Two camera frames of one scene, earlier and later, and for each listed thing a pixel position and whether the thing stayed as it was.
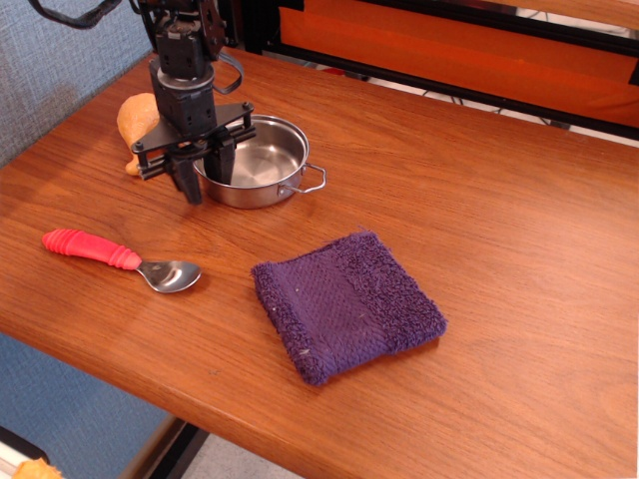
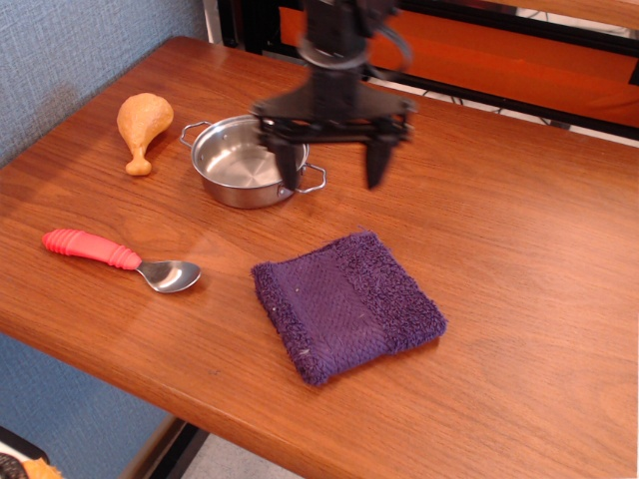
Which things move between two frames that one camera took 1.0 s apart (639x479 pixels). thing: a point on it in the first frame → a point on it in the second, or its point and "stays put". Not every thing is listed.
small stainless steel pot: [272, 163] stays put
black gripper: [187, 116] → [336, 102]
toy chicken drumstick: [136, 117] stays put
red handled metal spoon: [166, 276] stays put
